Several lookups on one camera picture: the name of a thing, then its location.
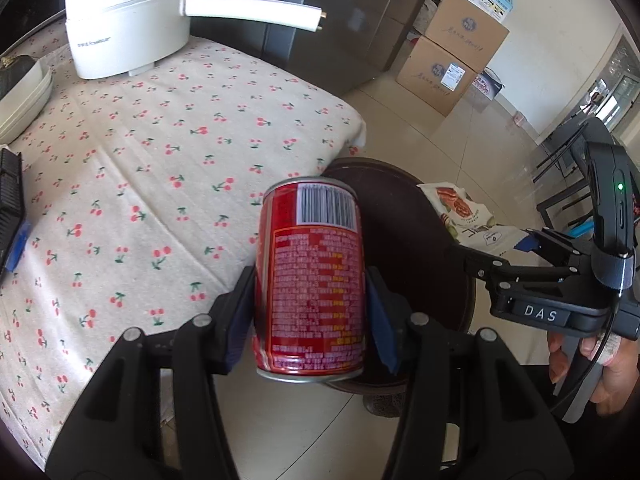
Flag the round dark wooden stool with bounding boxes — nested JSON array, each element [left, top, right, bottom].
[[320, 157, 476, 396]]

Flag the stack of white bowls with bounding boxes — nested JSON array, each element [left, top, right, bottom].
[[0, 75, 55, 147]]

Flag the cherry print tablecloth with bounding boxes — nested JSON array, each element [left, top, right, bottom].
[[0, 10, 366, 466]]

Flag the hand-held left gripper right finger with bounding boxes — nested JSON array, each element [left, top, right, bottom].
[[365, 266, 578, 480]]

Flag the glass door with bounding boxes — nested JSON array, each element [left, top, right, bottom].
[[592, 30, 640, 133]]

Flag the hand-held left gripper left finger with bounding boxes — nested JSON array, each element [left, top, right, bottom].
[[45, 265, 258, 480]]

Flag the red drink can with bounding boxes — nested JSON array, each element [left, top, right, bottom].
[[252, 176, 366, 383]]

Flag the black ribbed object blue tab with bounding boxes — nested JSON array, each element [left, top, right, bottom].
[[0, 147, 30, 275]]

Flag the black metal frame chair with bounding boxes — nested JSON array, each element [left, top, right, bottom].
[[537, 117, 616, 231]]

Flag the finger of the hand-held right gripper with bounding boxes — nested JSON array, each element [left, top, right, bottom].
[[460, 247, 582, 292], [514, 227, 596, 269]]

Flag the large cardboard box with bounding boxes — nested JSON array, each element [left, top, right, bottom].
[[396, 35, 481, 118]]

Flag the white electric pot with handle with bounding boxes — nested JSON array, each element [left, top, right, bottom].
[[61, 0, 328, 81]]

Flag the blue red printed bag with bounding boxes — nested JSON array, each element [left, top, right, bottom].
[[470, 71, 506, 111]]

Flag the white snack packet red print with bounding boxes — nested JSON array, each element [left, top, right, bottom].
[[416, 181, 538, 261]]

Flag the person's right hand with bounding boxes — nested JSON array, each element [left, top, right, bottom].
[[546, 332, 640, 417]]

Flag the small cardboard box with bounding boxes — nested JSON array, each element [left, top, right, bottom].
[[424, 0, 511, 73]]

